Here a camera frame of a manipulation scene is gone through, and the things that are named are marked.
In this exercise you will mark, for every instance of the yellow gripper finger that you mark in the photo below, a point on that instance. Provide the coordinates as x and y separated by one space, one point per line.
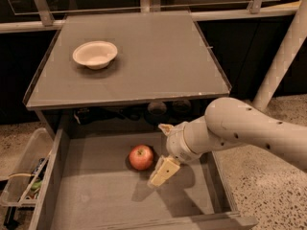
165 168
165 128

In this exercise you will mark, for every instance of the white paper bowl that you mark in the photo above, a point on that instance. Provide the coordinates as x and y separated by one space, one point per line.
95 55

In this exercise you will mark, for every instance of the open grey top drawer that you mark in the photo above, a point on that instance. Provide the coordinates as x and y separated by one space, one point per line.
90 185

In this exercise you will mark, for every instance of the red apple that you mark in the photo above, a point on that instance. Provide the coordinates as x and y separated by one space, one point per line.
141 157

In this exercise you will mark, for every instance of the dark round can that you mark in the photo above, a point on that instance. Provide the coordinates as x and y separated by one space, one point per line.
157 108
182 106

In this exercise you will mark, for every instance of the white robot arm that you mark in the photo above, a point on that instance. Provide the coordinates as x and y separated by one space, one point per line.
228 122

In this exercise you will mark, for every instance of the metal railing frame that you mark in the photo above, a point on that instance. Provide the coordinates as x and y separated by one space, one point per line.
19 16

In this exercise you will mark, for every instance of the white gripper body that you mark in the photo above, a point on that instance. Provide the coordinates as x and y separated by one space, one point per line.
176 143

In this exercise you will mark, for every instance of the grey cabinet counter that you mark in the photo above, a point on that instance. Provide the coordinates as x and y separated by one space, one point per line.
162 56

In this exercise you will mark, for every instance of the dark round can right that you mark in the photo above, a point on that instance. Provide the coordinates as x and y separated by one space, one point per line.
182 106

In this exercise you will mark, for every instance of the dark round can left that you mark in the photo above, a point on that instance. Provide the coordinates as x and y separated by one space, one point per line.
157 108

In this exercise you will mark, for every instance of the black item in shelf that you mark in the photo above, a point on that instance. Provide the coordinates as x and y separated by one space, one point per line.
84 116

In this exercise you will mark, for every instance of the clear plastic bin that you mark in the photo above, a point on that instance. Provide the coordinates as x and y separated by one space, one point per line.
25 182

